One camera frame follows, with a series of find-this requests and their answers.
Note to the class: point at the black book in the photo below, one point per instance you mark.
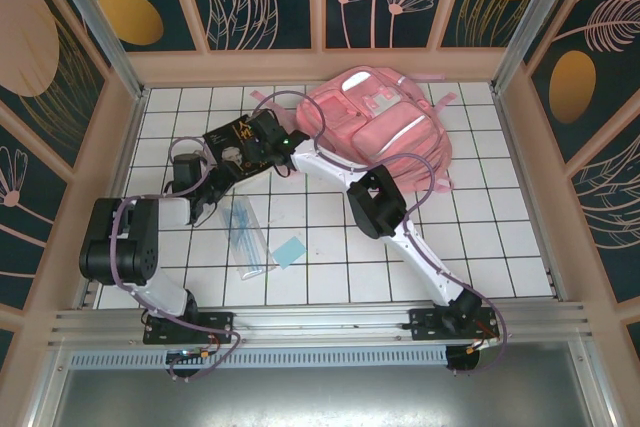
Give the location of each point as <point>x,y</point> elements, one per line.
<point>227,152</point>

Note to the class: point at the pink student backpack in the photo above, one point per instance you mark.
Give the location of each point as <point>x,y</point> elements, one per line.
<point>400,137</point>

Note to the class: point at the light blue paper card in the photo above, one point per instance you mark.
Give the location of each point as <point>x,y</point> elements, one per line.
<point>288,252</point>

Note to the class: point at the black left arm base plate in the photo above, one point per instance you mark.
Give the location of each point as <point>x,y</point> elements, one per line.
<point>220,324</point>

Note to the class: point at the grey metal sheet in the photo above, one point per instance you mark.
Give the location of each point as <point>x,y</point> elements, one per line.
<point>320,397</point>

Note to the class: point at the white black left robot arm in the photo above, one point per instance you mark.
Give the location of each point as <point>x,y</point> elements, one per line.
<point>120,242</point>

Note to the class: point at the long aluminium mounting rail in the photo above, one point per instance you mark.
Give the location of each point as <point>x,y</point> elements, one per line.
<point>320,322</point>

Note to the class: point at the aluminium corner post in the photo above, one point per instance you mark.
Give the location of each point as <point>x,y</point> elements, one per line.
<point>530,17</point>
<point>100,32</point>

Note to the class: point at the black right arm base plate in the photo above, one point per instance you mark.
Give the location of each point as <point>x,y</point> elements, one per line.
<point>422,324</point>

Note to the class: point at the yellow power connector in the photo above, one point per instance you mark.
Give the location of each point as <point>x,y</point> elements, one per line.
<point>206,356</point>
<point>473,349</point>

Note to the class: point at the clear plastic pencil pouch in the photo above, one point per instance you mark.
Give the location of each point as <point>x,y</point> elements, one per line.
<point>245,242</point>

